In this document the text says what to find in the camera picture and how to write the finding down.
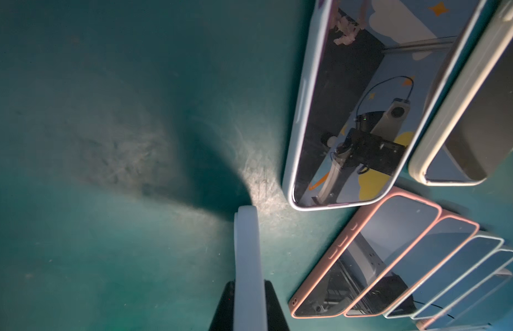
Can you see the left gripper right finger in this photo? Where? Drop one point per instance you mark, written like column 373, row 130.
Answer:
column 276, row 320

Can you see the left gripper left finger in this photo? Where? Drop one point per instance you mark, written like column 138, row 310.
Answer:
column 224, row 314

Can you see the phone blue case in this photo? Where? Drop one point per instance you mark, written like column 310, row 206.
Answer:
column 250, row 312

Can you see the phone rose case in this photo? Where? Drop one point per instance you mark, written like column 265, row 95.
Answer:
column 354, row 277

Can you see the phone coral case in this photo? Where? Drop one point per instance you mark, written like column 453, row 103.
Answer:
column 417, row 269

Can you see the phone light pink case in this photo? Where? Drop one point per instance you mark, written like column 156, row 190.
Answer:
column 475, row 297

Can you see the phone grey case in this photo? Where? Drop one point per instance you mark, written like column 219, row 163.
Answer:
column 372, row 74

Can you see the phone cream case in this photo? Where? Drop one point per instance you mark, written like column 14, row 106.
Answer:
column 471, row 133

